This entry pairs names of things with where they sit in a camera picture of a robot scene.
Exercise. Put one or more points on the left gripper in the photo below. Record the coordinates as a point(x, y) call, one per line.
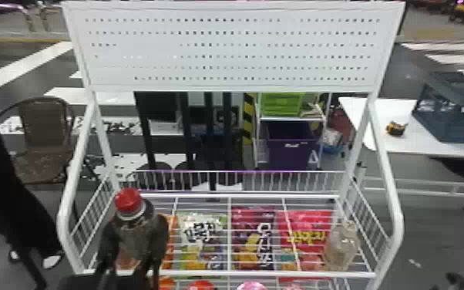
point(102, 284)

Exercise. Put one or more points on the brown bottle with red cap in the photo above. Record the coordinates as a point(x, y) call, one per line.
point(129, 202)

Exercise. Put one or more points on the orange snack packet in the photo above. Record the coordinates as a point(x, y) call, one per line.
point(171, 247)

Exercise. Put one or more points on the white and green snack packet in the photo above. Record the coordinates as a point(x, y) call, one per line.
point(201, 235)

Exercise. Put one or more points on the red-capped bottle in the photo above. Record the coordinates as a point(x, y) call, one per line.
point(201, 286)

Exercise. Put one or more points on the pink snack packet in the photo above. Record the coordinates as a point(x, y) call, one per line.
point(252, 220)

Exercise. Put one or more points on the pink-capped bottle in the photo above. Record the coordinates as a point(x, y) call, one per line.
point(251, 286)

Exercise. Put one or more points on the brown chair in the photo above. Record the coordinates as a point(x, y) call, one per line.
point(46, 133)

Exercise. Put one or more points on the red snack packet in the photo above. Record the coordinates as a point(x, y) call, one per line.
point(305, 230)

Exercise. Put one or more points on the purple crate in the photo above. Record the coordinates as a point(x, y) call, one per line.
point(290, 150)

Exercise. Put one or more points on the green crate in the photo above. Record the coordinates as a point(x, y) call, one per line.
point(282, 104)

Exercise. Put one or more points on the clear bottle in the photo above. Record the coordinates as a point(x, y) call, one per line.
point(340, 247)

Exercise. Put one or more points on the yellow tape measure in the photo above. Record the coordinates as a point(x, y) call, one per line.
point(396, 128)

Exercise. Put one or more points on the white side table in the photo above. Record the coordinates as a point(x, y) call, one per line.
point(414, 139)

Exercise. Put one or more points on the blue crate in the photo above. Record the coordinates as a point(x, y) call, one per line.
point(454, 117)

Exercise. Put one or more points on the striped post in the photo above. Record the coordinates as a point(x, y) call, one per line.
point(249, 117)

